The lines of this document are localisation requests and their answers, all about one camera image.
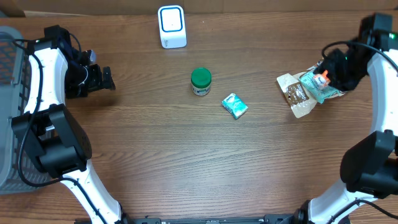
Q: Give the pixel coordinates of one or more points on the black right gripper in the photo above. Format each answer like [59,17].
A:
[344,84]

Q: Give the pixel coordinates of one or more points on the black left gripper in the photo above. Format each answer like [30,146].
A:
[96,84]

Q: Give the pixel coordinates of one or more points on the orange tissue pack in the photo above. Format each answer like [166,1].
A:
[321,81]

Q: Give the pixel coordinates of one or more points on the teal wet wipes pack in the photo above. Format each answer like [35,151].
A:
[320,95]

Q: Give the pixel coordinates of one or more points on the clear beige snack bag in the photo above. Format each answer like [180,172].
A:
[300,100]

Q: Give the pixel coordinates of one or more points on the green lid white jar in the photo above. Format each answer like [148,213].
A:
[201,79]

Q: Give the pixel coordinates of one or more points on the teal tissue pack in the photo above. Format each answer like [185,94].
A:
[233,104]

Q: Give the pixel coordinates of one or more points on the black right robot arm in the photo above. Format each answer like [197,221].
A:
[367,172]

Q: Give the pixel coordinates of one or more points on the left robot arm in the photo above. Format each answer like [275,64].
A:
[54,147]

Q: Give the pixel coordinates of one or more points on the grey plastic mesh basket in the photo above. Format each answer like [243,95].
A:
[15,87]

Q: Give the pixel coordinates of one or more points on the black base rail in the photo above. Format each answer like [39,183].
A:
[267,219]

